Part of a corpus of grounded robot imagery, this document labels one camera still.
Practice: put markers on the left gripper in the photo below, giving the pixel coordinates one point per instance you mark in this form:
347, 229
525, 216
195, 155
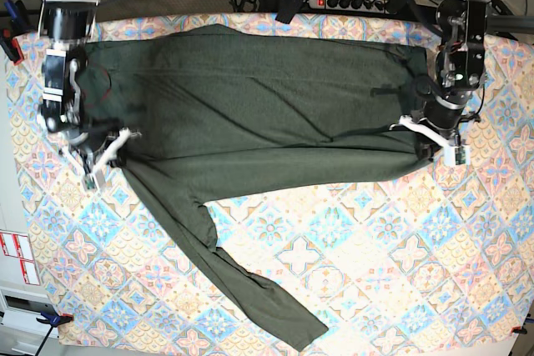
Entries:
442, 115

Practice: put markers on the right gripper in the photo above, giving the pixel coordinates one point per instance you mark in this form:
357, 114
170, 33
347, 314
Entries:
92, 138

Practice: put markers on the dark green long-sleeve shirt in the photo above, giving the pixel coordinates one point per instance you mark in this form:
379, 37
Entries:
223, 114

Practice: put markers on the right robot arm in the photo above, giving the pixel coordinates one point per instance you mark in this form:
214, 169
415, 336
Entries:
69, 24

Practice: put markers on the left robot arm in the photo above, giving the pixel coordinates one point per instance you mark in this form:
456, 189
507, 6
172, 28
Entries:
460, 71

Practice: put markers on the patterned tile tablecloth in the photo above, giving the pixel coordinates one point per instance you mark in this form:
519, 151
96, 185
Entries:
437, 260

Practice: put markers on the white red labelled stickers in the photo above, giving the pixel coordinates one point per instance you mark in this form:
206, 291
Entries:
18, 256

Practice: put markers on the red black clamp top left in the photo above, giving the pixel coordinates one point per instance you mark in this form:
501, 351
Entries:
18, 20

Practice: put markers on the blue clamp bottom left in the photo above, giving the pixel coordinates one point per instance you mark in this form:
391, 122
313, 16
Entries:
52, 321

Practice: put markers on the red clamp bottom right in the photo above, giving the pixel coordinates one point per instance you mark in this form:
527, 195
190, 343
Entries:
519, 330

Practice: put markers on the black remote control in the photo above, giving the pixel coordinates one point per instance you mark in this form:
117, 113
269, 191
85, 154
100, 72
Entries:
288, 9

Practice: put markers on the black power strip red switch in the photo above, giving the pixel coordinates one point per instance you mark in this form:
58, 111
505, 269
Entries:
365, 6

